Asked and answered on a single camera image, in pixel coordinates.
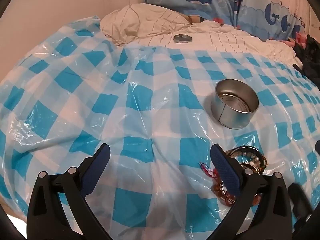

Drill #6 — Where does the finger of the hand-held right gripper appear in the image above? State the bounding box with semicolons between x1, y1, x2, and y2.
287;182;313;223

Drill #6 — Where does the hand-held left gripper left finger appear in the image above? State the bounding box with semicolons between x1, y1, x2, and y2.
26;144;112;240

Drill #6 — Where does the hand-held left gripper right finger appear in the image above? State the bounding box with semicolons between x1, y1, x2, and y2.
205;144;293;240

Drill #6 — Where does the red string bracelet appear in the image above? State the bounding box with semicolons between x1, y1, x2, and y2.
198;162;220;181

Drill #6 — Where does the black coil bracelet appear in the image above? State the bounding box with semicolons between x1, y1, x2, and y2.
226;146;267;175

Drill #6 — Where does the round metal tin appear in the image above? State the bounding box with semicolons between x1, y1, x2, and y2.
210;79;259;130

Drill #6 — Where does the blue checkered plastic sheet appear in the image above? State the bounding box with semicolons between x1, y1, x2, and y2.
0;15;320;240

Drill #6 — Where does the white pleated quilt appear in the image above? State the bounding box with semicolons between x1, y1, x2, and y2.
117;20;300;63

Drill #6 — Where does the round metal tin lid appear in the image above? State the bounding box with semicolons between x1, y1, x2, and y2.
173;34;193;44

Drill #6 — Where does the dark cloth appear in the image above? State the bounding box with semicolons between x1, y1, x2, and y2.
292;34;320;88

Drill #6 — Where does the pink cloth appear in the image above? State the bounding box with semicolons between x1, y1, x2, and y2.
285;33;308;48

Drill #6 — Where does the brown black small object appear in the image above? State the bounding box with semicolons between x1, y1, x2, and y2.
184;15;208;25

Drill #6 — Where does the white striped pillow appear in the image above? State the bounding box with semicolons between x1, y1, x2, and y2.
100;4;193;47

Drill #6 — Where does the thin white cable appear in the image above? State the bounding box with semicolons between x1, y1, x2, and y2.
128;0;141;38

